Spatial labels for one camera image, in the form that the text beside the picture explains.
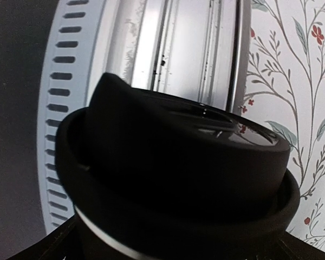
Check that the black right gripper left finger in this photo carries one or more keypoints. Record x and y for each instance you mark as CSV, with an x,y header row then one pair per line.
x,y
62,243

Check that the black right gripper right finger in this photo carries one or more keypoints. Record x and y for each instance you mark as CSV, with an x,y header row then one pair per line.
x,y
290,247

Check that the black white paper coffee cup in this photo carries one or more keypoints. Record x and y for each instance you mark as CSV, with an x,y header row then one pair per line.
x,y
115,238

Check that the aluminium front rail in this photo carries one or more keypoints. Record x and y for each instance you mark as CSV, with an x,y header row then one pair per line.
x,y
196,50

